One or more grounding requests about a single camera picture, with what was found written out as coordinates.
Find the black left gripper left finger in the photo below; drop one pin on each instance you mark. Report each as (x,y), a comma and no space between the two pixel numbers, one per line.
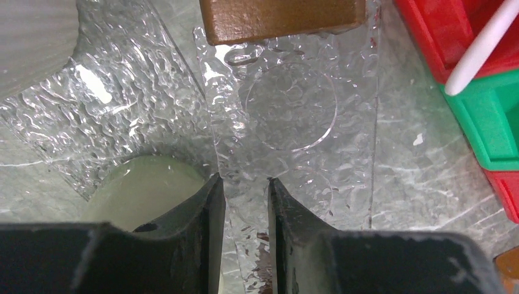
(178,252)

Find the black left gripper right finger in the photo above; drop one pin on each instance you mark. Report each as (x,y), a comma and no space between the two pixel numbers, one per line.
(311,256)

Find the pale green mug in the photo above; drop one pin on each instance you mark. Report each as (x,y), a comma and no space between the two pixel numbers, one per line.
(141,190)

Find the brown wooden block holder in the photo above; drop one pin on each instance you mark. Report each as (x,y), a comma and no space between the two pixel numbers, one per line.
(299,108)

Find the cream toothbrush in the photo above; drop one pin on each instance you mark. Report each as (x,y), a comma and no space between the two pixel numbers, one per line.
(481,48)

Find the white enamel mug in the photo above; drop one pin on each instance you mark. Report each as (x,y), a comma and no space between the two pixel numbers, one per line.
(37,40)

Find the red bin with holder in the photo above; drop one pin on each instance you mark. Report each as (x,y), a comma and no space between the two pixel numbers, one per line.
(505,184)

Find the green plastic bin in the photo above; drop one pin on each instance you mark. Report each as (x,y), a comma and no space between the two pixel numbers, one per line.
(487,112)

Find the red bin with toothbrushes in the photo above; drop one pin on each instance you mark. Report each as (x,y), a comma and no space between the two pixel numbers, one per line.
(444,29)

